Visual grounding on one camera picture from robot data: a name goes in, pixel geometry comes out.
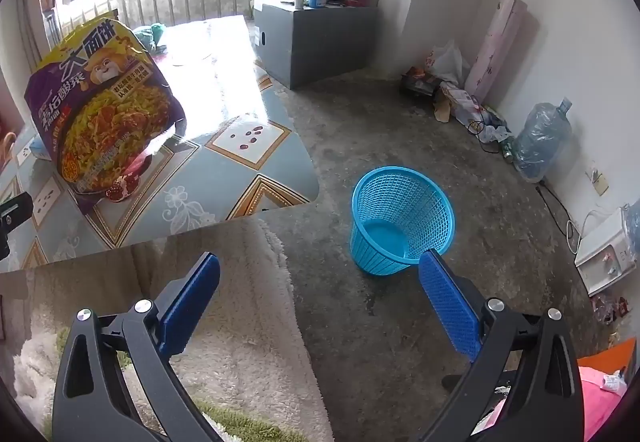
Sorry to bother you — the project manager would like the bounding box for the pink blanket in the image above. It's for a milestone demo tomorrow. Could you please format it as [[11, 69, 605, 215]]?
[[480, 364, 631, 442]]

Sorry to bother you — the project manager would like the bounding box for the dark snack box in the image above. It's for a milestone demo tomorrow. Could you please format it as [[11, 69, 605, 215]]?
[[400, 66, 443, 99]]

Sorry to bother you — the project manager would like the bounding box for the purple instant noodle packet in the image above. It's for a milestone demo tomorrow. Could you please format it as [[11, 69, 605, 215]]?
[[24, 18, 187, 215]]

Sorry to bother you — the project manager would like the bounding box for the white cable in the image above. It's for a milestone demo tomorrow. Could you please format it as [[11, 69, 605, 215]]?
[[566, 209, 608, 253]]

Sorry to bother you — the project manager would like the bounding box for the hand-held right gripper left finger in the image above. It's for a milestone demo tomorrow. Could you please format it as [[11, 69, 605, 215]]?
[[51, 252, 223, 442]]

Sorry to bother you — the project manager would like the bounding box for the pile of snack wrappers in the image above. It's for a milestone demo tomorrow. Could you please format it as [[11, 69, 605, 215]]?
[[592, 294, 633, 325]]

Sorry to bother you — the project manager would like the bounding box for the cream fluffy blanket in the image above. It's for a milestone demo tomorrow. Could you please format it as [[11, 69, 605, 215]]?
[[0, 217, 336, 442]]

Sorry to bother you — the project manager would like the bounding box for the black power cable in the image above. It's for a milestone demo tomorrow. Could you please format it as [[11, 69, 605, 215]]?
[[535, 181, 575, 229]]

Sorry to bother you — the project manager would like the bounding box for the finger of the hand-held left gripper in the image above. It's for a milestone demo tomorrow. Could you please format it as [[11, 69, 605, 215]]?
[[0, 192, 34, 263]]

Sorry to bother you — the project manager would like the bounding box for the grey cabinet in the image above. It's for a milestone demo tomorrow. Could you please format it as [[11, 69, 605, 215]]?
[[251, 0, 381, 90]]

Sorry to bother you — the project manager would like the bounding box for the white water dispenser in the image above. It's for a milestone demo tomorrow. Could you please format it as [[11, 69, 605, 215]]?
[[574, 207, 640, 297]]

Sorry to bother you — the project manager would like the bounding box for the white plastic bag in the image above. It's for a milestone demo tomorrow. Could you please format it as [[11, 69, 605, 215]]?
[[426, 39, 471, 85]]

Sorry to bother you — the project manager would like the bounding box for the blue plastic mesh basket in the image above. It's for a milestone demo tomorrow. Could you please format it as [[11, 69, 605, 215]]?
[[349, 166, 457, 277]]

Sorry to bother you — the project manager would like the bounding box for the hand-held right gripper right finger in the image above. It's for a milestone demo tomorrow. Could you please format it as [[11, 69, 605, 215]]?
[[417, 249, 586, 442]]

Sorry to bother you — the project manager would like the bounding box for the wall socket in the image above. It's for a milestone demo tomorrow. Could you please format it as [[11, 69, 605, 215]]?
[[586, 167, 610, 197]]

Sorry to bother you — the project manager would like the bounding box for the pink rolled mat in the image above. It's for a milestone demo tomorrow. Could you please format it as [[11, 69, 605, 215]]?
[[465, 0, 528, 105]]

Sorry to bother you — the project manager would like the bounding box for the black coiled cable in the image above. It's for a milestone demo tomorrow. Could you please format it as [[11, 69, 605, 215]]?
[[467, 119, 501, 145]]

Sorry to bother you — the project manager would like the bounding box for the table with fruit-print tablecloth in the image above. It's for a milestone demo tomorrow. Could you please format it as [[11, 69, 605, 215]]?
[[0, 14, 321, 273]]

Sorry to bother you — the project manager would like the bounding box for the teal cloth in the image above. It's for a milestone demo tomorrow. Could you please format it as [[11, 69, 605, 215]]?
[[132, 23, 167, 54]]

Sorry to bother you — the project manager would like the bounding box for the torn cardboard piece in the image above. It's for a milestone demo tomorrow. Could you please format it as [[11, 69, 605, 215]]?
[[432, 82, 483, 123]]

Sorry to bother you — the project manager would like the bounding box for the blue water dispenser jug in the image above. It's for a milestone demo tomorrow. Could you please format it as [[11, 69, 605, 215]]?
[[622, 202, 640, 243]]

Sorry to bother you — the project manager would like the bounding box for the water jug in plastic bag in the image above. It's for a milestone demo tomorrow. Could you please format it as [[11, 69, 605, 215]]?
[[511, 97, 573, 183]]

